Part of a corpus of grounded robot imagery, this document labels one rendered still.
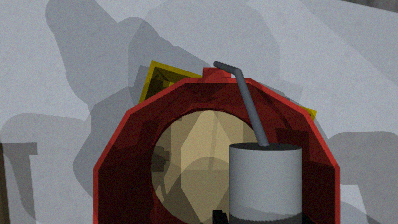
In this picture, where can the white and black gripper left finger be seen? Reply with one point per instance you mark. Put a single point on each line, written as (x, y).
(218, 217)

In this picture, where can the brown wooden crate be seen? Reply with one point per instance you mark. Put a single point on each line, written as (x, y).
(4, 209)

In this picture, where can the yellow rectangular tray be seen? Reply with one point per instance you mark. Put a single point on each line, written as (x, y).
(160, 76)

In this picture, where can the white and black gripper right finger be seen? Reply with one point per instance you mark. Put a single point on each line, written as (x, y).
(306, 219)

